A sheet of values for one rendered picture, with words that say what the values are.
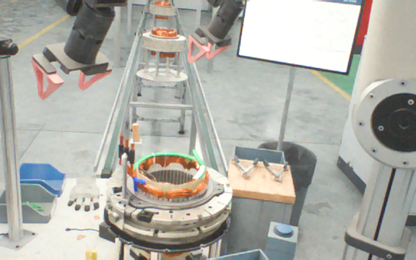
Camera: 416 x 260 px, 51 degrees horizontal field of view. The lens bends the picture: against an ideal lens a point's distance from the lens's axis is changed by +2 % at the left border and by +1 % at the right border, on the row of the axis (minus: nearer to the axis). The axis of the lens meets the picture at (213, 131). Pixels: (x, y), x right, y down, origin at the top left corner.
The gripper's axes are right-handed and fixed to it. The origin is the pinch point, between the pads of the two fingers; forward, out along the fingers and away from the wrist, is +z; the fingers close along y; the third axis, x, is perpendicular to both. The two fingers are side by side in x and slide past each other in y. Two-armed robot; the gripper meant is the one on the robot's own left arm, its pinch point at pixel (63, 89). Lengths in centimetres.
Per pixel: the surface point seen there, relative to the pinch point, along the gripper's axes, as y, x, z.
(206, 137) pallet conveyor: -131, -5, 74
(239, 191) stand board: -40, 35, 17
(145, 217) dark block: -10.0, 25.9, 18.0
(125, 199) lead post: -11.0, 19.3, 20.1
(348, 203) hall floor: -258, 85, 110
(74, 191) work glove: -43, -10, 72
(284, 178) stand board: -55, 41, 12
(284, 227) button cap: -34, 50, 10
